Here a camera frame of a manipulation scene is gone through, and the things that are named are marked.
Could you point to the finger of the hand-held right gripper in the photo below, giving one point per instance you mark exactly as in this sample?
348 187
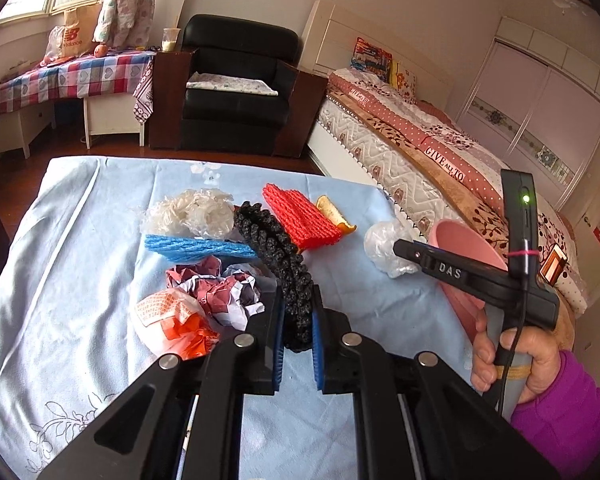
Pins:
430 262

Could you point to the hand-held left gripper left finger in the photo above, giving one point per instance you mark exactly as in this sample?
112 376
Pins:
277 342

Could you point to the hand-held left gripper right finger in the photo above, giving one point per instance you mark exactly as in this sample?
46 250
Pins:
317 352

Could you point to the pink plastic bin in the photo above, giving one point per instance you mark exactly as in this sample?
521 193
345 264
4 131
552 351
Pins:
455 240

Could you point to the black foam net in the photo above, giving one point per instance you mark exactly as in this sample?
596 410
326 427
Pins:
290 280

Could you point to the person's right forearm purple sleeve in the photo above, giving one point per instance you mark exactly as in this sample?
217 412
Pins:
575 420

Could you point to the person's right hand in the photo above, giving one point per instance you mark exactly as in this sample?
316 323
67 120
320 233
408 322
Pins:
545 355

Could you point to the crumpled paper with blue print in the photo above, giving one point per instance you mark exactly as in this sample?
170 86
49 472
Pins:
235 300

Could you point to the bed with patterned covers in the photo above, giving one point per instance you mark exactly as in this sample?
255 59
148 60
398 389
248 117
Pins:
430 160

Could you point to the orange white plastic bag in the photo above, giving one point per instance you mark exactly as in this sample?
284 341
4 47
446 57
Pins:
172 325

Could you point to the orange peel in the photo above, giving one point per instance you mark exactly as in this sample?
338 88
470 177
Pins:
332 212

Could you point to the white wardrobe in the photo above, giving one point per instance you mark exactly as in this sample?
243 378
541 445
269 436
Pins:
545 110

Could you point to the red foam net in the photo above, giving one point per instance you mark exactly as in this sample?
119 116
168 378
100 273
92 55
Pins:
300 220

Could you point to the blue foam net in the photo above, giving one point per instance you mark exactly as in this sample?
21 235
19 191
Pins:
195 249

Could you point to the clear crumpled plastic wrap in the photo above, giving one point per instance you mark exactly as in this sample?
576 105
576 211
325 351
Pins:
212 215

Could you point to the white foam net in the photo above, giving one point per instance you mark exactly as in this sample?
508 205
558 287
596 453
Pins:
167 212

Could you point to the yellow floral pillow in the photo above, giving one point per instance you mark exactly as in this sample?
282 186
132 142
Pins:
404 77

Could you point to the light blue tablecloth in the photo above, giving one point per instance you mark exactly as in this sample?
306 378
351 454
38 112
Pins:
80 285

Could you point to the colourful printed pillow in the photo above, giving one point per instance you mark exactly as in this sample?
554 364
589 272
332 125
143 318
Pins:
372 57

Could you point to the black leather armchair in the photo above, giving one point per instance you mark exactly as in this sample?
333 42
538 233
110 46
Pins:
240 110

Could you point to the white headboard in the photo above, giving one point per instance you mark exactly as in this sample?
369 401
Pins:
340 35

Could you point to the white patterned seat cushion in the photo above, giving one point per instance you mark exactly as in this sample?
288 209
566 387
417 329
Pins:
230 82

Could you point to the white bench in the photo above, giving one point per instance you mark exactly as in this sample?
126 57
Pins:
110 115

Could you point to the white cup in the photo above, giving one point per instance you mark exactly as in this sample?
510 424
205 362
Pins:
171 40

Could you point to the checkered cloth side table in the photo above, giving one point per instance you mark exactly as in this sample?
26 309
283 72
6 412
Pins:
80 75

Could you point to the small orange toy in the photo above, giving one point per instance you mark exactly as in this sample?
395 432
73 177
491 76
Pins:
100 50

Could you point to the brown paper bag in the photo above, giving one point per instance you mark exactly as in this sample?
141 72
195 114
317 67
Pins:
80 30

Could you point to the white patterned coat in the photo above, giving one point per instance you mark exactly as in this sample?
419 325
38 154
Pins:
125 5

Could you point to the clear plastic bag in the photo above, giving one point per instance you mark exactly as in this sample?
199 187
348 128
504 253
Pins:
55 45

